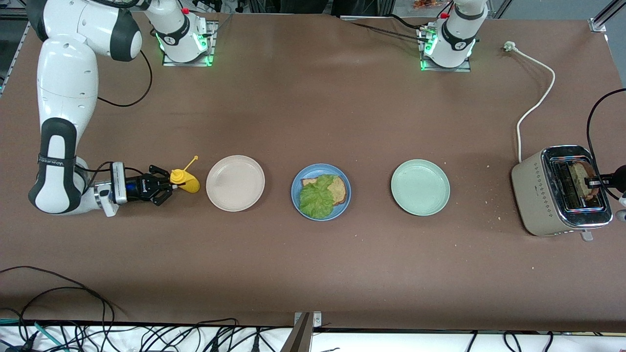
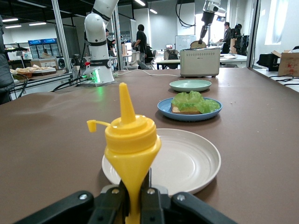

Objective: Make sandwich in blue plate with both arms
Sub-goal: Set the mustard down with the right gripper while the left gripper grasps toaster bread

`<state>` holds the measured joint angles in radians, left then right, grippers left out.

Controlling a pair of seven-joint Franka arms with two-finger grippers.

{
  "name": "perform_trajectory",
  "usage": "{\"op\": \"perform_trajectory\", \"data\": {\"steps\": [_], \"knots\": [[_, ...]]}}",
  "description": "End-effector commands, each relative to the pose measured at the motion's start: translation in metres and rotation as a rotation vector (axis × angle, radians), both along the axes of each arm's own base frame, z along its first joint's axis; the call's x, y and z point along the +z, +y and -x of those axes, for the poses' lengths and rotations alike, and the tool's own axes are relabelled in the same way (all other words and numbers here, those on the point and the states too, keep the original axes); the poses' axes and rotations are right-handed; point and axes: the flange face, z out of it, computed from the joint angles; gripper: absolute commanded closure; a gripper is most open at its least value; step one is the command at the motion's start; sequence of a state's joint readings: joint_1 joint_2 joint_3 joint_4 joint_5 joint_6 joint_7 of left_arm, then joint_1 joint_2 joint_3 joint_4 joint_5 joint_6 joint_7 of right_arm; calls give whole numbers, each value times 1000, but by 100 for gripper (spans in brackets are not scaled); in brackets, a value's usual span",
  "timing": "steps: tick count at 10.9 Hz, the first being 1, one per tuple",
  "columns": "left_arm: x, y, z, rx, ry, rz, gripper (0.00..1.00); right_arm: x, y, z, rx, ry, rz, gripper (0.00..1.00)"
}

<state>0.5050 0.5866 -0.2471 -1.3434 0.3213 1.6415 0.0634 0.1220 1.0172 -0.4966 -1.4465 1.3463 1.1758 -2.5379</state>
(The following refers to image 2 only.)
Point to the blue round plate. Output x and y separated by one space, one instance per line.
165 109

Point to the glass door drinks fridge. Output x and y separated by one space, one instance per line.
43 47

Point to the person in dark jacket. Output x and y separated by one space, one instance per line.
226 39

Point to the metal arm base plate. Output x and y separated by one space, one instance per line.
93 84

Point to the white office chair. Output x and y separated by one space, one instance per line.
133 59

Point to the pale green round plate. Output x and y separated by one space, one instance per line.
190 86

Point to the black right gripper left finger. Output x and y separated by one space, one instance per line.
98 210

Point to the person in black shirt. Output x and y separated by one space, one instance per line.
141 44

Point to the whiteboard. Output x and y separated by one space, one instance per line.
185 43

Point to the white desk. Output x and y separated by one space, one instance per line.
233 58

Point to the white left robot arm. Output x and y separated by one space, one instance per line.
98 46

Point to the person in grey coat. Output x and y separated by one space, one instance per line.
5 70

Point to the cardboard box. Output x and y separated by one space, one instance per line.
289 63

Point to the green lettuce leaf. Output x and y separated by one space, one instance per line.
205 103

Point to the black equipment case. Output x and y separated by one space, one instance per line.
267 61

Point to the brown bread slice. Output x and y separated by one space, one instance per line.
195 45
184 111

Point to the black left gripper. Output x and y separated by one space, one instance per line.
208 18

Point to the aluminium frame post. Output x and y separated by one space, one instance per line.
61 39
118 39

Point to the ceiling strip light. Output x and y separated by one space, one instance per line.
140 2
153 11
37 23

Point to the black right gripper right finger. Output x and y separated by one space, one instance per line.
168 210

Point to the beige chrome toaster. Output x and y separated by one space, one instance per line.
199 63

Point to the beige round plate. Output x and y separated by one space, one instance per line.
187 163

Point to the yellow squeeze bottle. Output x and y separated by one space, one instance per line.
130 144

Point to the basket of bread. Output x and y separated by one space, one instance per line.
32 70

